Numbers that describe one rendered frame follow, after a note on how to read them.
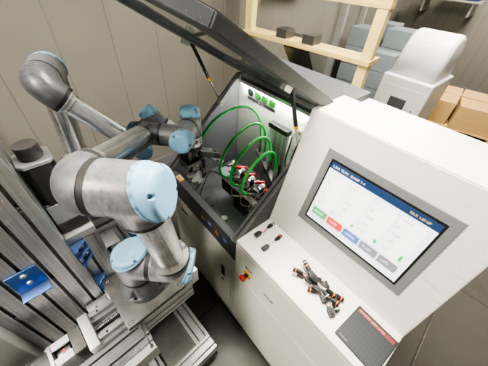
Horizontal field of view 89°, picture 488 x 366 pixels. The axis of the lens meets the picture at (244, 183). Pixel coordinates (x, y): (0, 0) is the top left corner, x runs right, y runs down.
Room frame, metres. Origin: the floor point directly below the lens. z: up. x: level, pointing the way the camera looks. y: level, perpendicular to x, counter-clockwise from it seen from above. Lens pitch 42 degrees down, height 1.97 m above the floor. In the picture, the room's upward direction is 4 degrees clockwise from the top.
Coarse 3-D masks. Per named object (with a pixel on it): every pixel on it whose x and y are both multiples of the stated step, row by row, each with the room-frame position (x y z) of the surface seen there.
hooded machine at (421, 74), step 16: (416, 32) 3.50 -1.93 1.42; (432, 32) 3.42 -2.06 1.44; (448, 32) 3.38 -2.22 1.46; (416, 48) 3.35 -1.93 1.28; (432, 48) 3.24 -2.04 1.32; (448, 48) 3.15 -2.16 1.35; (400, 64) 3.36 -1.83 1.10; (416, 64) 3.25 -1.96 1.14; (432, 64) 3.14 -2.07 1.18; (448, 64) 3.15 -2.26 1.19; (384, 80) 3.35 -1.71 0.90; (400, 80) 3.21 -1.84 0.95; (416, 80) 3.14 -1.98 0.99; (432, 80) 3.04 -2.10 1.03; (448, 80) 3.30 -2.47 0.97; (384, 96) 3.28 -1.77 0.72; (400, 96) 3.15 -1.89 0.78; (416, 96) 3.03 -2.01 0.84; (432, 96) 3.06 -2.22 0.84; (416, 112) 2.97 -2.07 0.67
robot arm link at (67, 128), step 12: (36, 60) 0.83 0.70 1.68; (48, 60) 0.87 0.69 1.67; (60, 60) 0.94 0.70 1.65; (60, 72) 0.87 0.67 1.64; (48, 108) 0.85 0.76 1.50; (60, 120) 0.85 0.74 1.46; (72, 120) 0.88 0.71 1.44; (60, 132) 0.84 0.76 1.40; (72, 132) 0.86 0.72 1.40; (72, 144) 0.85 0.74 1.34; (84, 144) 0.89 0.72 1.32
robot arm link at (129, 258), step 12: (132, 240) 0.45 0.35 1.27; (120, 252) 0.41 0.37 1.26; (132, 252) 0.41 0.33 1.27; (144, 252) 0.41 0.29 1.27; (120, 264) 0.37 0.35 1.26; (132, 264) 0.37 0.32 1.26; (144, 264) 0.38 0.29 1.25; (120, 276) 0.36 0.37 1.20; (132, 276) 0.36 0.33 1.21; (144, 276) 0.36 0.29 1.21
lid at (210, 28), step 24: (120, 0) 1.10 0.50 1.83; (144, 0) 0.86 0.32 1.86; (168, 0) 0.59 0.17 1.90; (192, 0) 0.60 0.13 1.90; (168, 24) 1.22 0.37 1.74; (192, 24) 0.63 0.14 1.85; (216, 24) 0.60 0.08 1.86; (216, 48) 1.14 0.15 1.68; (240, 48) 0.64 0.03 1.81; (264, 48) 0.70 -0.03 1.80; (264, 72) 1.06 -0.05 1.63; (288, 72) 0.77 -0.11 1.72; (312, 96) 0.88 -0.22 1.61
